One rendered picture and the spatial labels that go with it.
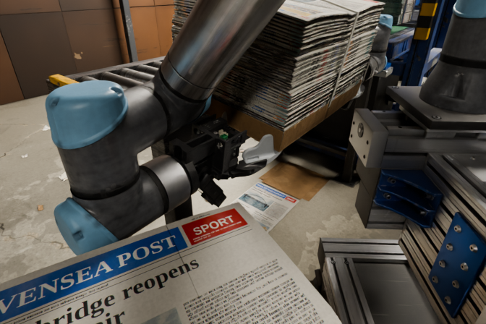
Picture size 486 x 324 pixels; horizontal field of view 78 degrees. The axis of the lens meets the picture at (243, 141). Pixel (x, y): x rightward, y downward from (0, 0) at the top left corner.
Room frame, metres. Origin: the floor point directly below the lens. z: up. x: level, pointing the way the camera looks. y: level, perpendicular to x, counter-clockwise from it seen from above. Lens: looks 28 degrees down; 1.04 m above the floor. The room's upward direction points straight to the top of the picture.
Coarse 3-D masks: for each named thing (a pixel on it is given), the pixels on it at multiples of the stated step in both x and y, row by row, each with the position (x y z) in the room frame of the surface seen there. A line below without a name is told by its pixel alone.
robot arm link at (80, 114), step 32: (64, 96) 0.27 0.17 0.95; (96, 96) 0.27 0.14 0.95; (128, 96) 0.32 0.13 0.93; (64, 128) 0.25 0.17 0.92; (96, 128) 0.26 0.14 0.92; (128, 128) 0.29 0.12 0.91; (160, 128) 0.33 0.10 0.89; (64, 160) 0.26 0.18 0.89; (96, 160) 0.26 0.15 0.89; (128, 160) 0.28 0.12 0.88; (96, 192) 0.25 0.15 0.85
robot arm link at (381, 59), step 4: (372, 56) 0.98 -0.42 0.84; (376, 56) 0.98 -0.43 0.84; (380, 56) 0.98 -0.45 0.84; (384, 56) 0.99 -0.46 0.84; (376, 60) 0.97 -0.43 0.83; (380, 60) 0.98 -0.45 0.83; (384, 60) 1.00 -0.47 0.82; (380, 64) 0.98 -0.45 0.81; (384, 64) 1.01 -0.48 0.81; (380, 68) 0.98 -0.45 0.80
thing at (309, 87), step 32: (192, 0) 0.59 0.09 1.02; (288, 0) 0.64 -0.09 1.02; (288, 32) 0.47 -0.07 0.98; (320, 32) 0.50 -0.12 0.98; (256, 64) 0.49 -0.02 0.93; (288, 64) 0.46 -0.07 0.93; (320, 64) 0.52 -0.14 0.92; (224, 96) 0.54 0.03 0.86; (256, 96) 0.49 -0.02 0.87; (288, 96) 0.45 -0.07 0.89; (320, 96) 0.55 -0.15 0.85; (288, 128) 0.48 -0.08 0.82
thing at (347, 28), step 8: (296, 0) 0.66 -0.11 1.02; (304, 0) 0.68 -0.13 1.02; (328, 8) 0.61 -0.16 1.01; (336, 8) 0.63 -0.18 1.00; (352, 16) 0.60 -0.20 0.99; (344, 24) 0.58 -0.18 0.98; (352, 24) 0.61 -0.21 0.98; (344, 32) 0.58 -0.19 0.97; (344, 40) 0.60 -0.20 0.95; (344, 48) 0.60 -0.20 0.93; (336, 56) 0.58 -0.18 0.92; (336, 64) 0.59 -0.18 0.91; (336, 72) 0.60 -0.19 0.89; (336, 88) 0.62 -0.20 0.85; (328, 96) 0.59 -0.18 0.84
